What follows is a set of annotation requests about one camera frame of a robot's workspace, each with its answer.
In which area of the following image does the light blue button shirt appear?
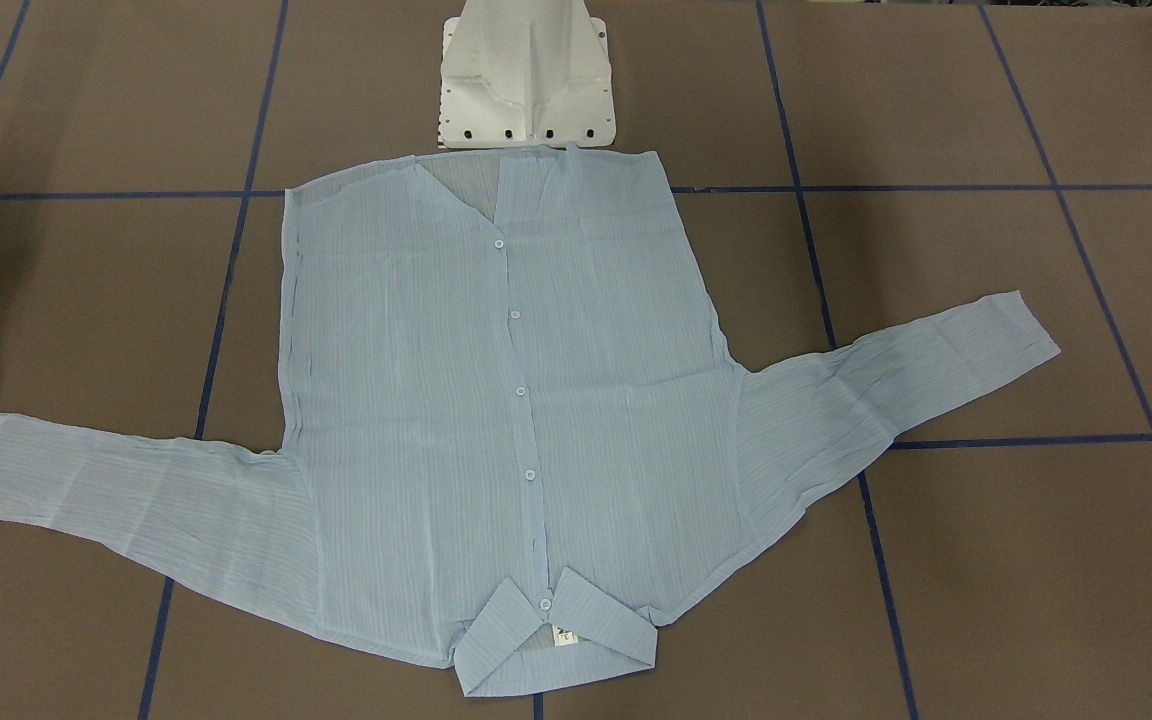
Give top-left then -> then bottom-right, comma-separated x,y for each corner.
0,147 -> 1059,697

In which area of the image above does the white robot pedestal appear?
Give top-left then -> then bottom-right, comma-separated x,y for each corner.
435,1 -> 617,149

